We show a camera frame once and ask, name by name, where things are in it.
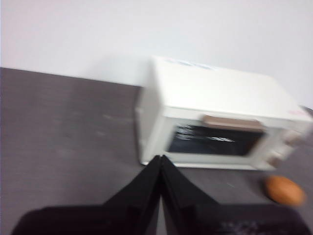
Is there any brown potato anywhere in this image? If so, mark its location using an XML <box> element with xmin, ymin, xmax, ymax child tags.
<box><xmin>265</xmin><ymin>175</ymin><xmax>307</xmax><ymax>207</ymax></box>

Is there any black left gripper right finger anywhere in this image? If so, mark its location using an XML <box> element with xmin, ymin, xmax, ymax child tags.
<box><xmin>160</xmin><ymin>155</ymin><xmax>313</xmax><ymax>235</ymax></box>

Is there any beige oven knob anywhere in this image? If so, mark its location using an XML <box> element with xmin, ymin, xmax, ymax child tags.
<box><xmin>268</xmin><ymin>151</ymin><xmax>286</xmax><ymax>169</ymax></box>
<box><xmin>285</xmin><ymin>129</ymin><xmax>304</xmax><ymax>148</ymax></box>

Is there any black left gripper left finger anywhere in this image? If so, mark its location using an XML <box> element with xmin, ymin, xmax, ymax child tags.
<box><xmin>11</xmin><ymin>155</ymin><xmax>161</xmax><ymax>235</ymax></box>

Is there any white Toshiba toaster oven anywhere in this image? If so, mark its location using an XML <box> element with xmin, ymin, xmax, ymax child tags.
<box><xmin>135</xmin><ymin>55</ymin><xmax>313</xmax><ymax>171</ymax></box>

